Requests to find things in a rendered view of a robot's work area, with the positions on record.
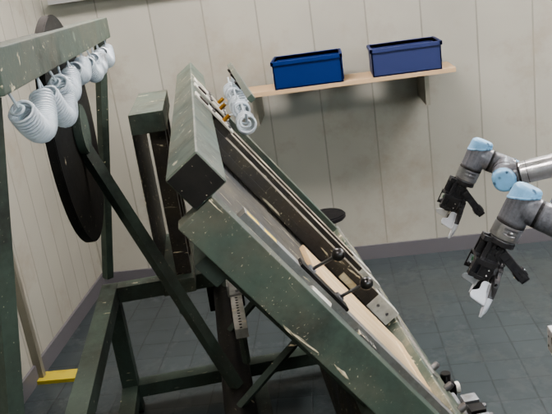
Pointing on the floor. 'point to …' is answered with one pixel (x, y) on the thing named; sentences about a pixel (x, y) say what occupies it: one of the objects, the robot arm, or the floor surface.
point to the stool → (334, 214)
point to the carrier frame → (112, 332)
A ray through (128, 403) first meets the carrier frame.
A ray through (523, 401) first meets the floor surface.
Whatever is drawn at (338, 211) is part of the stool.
